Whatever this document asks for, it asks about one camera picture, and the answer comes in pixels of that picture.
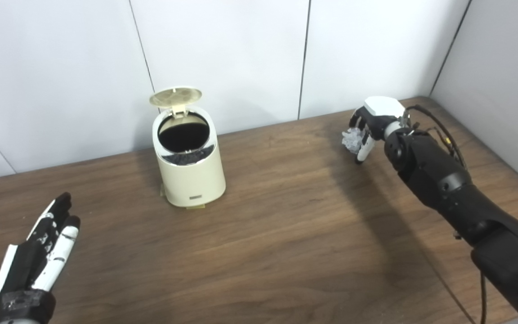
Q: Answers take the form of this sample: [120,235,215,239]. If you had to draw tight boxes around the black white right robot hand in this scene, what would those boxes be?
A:
[349,96,410,165]

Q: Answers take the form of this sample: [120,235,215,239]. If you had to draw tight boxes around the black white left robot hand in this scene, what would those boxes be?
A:
[0,192,81,324]

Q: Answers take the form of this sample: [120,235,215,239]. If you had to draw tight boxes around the white paper ball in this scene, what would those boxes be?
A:
[342,127,365,154]

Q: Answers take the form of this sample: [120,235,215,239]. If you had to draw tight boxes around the cream-colored desktop bin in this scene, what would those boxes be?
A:
[149,87,226,208]

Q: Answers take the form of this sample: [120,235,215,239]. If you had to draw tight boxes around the round cream bin lid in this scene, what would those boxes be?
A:
[149,87,203,118]

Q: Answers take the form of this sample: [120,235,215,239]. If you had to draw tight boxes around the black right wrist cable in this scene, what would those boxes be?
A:
[405,104,469,171]

